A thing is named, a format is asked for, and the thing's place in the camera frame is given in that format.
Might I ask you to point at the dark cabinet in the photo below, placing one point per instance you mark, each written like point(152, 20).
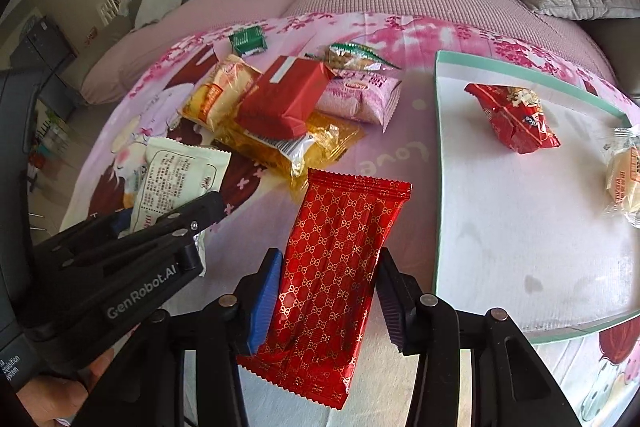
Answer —
point(50, 52)

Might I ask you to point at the pink snack packet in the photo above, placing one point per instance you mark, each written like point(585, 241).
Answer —
point(350, 99)

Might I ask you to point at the small white shelf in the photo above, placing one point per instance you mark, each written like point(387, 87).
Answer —
point(112, 7)

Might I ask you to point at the white printed snack packet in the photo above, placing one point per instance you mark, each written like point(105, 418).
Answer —
point(170, 177)

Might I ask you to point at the teal shallow cardboard box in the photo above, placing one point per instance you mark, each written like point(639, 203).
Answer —
point(525, 217)

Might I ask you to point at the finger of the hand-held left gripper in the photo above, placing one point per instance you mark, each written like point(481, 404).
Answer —
point(122, 224)
point(200, 212)

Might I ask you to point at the golden yellow snack packet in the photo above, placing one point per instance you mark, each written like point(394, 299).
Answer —
point(330, 137)

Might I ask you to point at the red gold-patterned snack packet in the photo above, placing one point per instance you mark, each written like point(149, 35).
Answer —
point(330, 267)

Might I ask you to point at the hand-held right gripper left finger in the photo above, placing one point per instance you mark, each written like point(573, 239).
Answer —
point(265, 302)

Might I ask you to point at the clear steamed bun packet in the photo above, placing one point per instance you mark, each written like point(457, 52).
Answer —
point(625, 172)

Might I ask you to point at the person's left hand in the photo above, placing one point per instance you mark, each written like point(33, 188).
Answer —
point(55, 399)

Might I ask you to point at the yellow bread packet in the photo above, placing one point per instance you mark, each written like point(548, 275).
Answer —
point(215, 92)

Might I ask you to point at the small green candy packet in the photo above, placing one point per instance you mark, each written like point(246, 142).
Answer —
point(247, 41)

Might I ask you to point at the dark red snack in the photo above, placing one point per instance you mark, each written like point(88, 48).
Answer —
point(280, 102)

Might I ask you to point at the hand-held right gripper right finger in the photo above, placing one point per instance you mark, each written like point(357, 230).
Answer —
point(395, 302)

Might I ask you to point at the clear green-ended snack packet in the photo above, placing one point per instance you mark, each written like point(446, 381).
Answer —
point(350, 56)

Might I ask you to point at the red peanut snack packet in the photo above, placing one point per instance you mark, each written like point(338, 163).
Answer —
point(515, 117)

